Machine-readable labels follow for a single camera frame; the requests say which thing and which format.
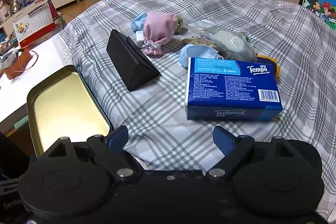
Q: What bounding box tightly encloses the blue face mask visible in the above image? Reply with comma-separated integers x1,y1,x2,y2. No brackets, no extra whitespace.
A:
131,11,148,31
179,45,223,69

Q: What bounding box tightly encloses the gold metal tin tray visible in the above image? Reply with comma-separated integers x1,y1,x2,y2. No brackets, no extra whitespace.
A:
26,65,111,157

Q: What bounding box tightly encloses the pink drawstring pouch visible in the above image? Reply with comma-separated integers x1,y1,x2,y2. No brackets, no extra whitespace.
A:
142,10,178,57

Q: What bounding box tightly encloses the grey plaid bedsheet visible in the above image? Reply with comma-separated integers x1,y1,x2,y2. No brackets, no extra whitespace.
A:
59,0,336,172

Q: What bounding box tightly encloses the brown leather organizer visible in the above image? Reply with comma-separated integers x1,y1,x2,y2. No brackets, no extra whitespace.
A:
0,47,38,80

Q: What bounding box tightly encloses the blue tissue pack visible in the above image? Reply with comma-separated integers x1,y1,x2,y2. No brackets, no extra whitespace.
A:
185,57,283,121

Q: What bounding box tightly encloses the clear bag with white roll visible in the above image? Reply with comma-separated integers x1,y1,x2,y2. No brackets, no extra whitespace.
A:
187,20,252,56

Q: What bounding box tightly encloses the black rectangular pad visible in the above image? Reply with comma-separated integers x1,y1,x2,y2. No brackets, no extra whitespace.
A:
106,29,161,91

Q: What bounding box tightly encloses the green foam edge guard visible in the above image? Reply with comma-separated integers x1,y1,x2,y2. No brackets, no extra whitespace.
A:
13,116,29,130

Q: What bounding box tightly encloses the desk calendar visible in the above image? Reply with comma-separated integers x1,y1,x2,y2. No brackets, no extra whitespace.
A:
13,0,59,43

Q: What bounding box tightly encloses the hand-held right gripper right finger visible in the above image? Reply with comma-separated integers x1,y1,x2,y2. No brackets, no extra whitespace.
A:
206,126,294,180

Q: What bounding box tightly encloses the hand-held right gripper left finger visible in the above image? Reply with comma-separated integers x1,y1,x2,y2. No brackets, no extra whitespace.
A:
43,125,142,180

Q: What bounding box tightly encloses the cartoon poster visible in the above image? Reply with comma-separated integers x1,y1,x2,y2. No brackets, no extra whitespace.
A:
302,0,336,30

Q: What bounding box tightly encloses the navy yellow sock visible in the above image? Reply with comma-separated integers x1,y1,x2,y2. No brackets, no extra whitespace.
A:
257,55,281,79

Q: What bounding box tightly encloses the small white box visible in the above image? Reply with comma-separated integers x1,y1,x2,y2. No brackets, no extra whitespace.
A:
135,30,145,46

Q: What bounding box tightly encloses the brown dried item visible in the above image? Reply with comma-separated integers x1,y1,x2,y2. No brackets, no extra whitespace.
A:
182,37,217,49

